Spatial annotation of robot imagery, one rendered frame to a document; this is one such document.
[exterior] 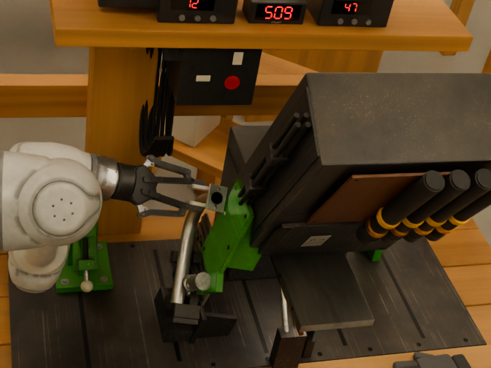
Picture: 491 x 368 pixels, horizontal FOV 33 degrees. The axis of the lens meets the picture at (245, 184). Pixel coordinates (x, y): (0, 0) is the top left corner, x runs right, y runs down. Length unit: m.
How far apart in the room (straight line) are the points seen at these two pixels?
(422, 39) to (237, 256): 0.62
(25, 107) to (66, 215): 0.98
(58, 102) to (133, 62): 0.24
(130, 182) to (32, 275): 0.26
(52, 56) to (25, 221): 3.51
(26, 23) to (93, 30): 3.17
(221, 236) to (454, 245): 0.83
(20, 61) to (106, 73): 2.63
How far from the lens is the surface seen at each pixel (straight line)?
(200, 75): 1.76
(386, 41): 1.84
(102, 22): 1.68
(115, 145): 1.97
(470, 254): 2.38
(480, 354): 2.09
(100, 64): 1.84
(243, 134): 1.94
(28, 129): 3.99
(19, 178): 1.06
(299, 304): 1.71
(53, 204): 1.03
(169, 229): 2.19
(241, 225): 1.69
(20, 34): 4.71
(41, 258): 1.52
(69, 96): 1.99
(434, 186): 1.40
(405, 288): 2.17
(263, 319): 1.98
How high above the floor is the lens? 2.35
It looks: 38 degrees down
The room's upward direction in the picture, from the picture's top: 11 degrees clockwise
